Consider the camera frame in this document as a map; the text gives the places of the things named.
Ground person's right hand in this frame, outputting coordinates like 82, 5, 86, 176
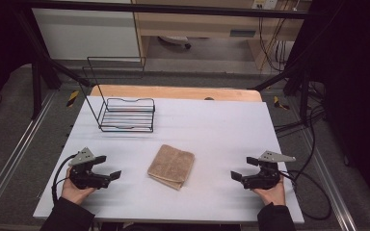
252, 177, 287, 207

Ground white cabinet panel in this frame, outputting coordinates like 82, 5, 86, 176
31, 8, 142, 61

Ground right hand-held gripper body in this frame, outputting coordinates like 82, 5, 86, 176
242, 150, 297, 191

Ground aluminium floor rail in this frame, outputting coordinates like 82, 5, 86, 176
0, 90, 58, 219
301, 127, 358, 231

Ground beige towel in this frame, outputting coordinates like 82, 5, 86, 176
146, 143, 196, 192

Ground hanging black cables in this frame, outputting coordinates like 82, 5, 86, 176
257, 9, 291, 72

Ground black wire rack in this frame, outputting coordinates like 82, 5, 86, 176
82, 56, 156, 134

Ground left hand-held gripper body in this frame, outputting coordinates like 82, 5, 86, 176
68, 146, 113, 191

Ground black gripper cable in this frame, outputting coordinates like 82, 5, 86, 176
51, 153, 78, 205
279, 168, 332, 221

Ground office chair base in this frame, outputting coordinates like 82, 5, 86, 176
158, 35, 193, 50

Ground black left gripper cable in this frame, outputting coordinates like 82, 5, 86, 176
51, 153, 78, 205

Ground white power strip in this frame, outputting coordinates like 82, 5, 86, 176
251, 0, 279, 11

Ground black metal frame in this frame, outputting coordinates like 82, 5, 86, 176
12, 0, 313, 127

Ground black curtain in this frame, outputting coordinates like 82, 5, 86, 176
285, 0, 370, 208
0, 0, 37, 117

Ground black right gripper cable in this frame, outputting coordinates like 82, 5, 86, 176
279, 168, 332, 221

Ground yellow black tape marker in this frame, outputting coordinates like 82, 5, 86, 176
66, 90, 80, 108
273, 95, 290, 111

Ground person's left hand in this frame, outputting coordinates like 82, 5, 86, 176
60, 167, 97, 205

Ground black floor cables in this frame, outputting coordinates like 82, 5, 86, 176
274, 81, 327, 138

